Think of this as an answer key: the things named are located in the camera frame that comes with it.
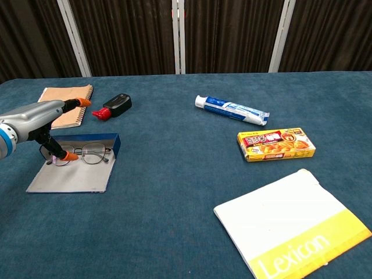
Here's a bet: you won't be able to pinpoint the tan spiral notebook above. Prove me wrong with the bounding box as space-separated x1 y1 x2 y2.
37 84 95 130

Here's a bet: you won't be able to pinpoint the white screen frame post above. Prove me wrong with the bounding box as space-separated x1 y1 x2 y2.
56 0 93 78
267 0 292 73
171 0 187 75

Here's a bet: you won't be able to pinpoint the black bottle red cap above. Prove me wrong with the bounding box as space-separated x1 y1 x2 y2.
91 93 133 121

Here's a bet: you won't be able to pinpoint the white yellow Lexicon book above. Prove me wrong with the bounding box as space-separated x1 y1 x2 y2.
213 168 372 279

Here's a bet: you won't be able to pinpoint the blue glasses case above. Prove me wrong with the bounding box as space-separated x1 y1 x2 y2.
26 133 121 194

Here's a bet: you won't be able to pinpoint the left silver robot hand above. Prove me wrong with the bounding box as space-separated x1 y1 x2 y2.
0 98 92 162

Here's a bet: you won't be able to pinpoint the dark brown pleated curtain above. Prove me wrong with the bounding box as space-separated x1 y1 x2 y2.
278 0 372 73
69 0 176 77
0 0 82 84
184 0 284 74

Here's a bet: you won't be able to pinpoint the wire-frame eyeglasses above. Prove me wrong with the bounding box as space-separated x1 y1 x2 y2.
39 142 113 167

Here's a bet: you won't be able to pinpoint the yellow curry roux box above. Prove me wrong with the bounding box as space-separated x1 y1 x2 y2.
237 126 317 163

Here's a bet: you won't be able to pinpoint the white blue toothpaste tube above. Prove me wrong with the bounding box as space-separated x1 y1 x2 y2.
194 95 270 127

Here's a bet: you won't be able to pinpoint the blue felt table cloth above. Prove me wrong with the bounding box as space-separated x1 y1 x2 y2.
0 70 372 279

